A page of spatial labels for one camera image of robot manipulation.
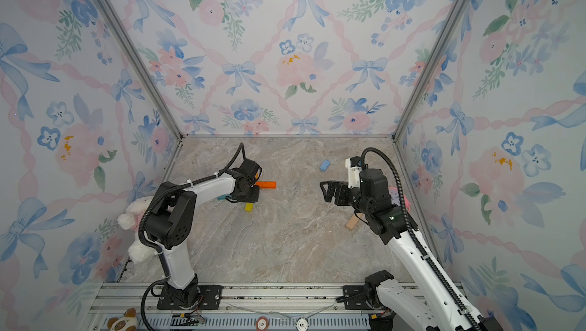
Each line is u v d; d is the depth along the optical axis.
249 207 0.94
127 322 0.67
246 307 0.73
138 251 0.68
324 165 1.09
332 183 0.64
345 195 0.64
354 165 0.64
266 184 1.00
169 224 0.50
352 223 0.90
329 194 0.65
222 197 0.67
